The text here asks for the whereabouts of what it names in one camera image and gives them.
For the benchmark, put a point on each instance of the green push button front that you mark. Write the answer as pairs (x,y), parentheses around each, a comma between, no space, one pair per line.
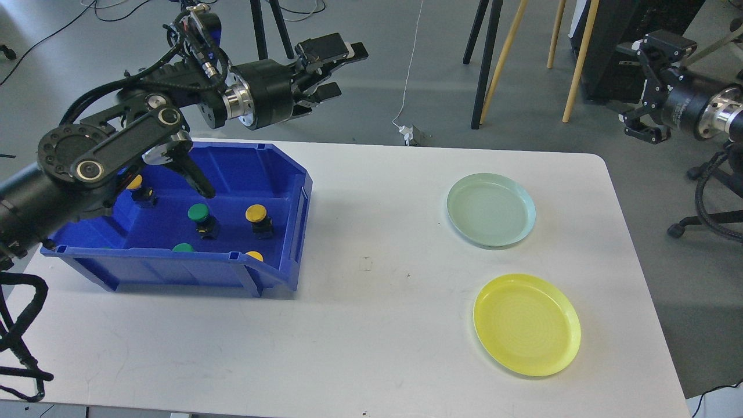
(183,248)

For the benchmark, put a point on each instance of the wooden leg right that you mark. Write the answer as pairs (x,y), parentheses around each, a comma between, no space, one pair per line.
(582,54)

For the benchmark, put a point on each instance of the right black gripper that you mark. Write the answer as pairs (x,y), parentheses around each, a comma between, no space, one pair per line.
(676,98)

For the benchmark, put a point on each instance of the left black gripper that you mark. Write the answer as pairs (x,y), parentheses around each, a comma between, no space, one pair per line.
(270,84)

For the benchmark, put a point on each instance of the white power adapter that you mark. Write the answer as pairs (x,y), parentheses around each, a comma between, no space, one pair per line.
(412,136)

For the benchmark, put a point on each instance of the blue plastic bin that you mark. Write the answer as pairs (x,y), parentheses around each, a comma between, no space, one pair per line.
(248,236)

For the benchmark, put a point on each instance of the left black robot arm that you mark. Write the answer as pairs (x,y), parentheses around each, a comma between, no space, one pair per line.
(110,133)

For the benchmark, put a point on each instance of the wooden leg left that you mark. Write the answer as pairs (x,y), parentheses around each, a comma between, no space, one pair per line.
(503,55)

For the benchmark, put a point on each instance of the yellow push button front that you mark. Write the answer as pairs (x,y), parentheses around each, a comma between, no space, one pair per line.
(255,255)

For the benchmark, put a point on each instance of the light green plate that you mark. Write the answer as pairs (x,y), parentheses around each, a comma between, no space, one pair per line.
(490,210)

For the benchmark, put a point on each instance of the yellow plate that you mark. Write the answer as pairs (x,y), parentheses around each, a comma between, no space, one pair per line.
(527,325)

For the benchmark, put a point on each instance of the black stand leg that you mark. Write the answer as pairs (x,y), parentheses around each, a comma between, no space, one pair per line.
(487,12)

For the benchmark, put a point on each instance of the wooden leg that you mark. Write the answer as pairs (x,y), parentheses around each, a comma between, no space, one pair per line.
(582,54)
(503,55)

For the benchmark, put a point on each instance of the green push button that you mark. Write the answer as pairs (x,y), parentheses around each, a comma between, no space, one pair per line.
(207,226)
(183,248)

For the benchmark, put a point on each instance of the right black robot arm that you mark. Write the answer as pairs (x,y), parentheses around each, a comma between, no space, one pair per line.
(723,114)

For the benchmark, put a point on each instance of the yellow push button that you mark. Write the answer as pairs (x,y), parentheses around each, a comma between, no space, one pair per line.
(260,221)
(255,255)
(141,193)

